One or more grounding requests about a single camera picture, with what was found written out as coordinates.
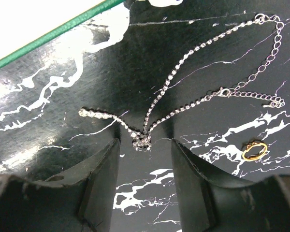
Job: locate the green jewelry box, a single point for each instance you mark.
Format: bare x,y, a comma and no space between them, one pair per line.
63,28

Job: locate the black marble pattern mat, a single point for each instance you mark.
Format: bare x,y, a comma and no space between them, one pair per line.
118,62

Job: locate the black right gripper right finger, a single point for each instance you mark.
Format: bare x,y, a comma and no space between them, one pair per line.
212,200

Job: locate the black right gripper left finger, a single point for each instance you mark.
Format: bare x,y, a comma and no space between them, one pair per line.
79,199

